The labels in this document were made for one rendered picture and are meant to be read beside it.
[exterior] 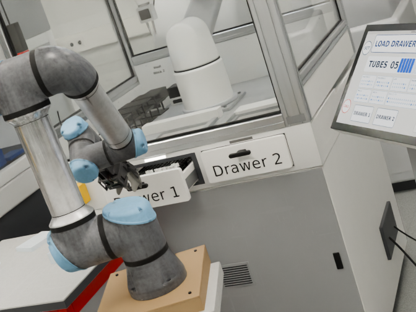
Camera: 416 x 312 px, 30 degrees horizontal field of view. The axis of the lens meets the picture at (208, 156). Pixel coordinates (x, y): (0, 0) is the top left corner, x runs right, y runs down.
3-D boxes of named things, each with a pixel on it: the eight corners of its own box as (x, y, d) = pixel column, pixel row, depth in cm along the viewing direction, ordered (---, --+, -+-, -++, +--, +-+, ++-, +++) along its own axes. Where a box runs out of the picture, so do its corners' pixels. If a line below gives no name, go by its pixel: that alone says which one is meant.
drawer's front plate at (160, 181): (189, 200, 245) (179, 168, 242) (111, 215, 257) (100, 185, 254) (191, 198, 247) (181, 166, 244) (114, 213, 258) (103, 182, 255)
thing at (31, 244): (32, 251, 266) (30, 247, 266) (17, 252, 272) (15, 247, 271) (58, 234, 275) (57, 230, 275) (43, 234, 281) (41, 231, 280)
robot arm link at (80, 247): (117, 265, 186) (29, 49, 175) (59, 285, 187) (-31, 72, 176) (124, 248, 197) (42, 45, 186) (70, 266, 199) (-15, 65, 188)
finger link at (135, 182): (138, 200, 242) (119, 185, 236) (140, 184, 245) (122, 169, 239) (146, 197, 240) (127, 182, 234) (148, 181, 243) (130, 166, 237)
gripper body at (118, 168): (106, 192, 236) (85, 171, 228) (111, 169, 241) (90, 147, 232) (128, 187, 233) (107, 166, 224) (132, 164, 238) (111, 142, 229)
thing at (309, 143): (322, 165, 242) (309, 122, 239) (54, 217, 283) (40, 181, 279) (364, 83, 326) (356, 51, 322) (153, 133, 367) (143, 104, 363)
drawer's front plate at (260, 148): (292, 167, 244) (282, 135, 241) (209, 184, 255) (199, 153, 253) (293, 165, 245) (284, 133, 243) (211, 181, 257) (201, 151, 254)
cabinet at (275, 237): (390, 382, 262) (325, 164, 241) (128, 402, 303) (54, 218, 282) (413, 252, 346) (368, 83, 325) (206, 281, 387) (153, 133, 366)
